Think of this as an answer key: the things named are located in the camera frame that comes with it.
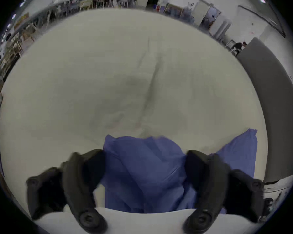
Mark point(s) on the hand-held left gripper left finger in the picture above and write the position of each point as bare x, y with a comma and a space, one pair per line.
75, 184

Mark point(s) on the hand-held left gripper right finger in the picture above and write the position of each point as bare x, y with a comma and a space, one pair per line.
210, 186

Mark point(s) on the blue shirt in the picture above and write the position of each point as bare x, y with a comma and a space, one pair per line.
146, 172

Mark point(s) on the grey padded headboard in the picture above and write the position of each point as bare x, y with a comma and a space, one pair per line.
271, 101

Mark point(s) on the bed with beige sheet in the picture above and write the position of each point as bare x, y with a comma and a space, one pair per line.
112, 77

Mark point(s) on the row of tables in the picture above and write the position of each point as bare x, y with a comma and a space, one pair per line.
26, 33

